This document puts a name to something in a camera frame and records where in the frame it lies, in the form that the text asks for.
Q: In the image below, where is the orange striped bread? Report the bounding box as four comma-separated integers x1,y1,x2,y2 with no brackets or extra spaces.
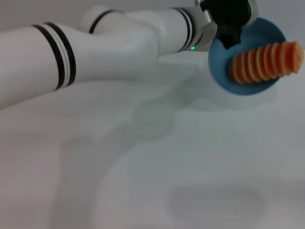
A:
228,41,305,84

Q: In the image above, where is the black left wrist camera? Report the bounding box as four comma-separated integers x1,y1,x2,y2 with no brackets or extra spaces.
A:
199,0,259,28

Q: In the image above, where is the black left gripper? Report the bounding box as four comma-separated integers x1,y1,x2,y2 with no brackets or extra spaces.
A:
215,23,243,50

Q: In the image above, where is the blue bowl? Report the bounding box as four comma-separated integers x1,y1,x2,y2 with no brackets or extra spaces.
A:
208,17,288,96

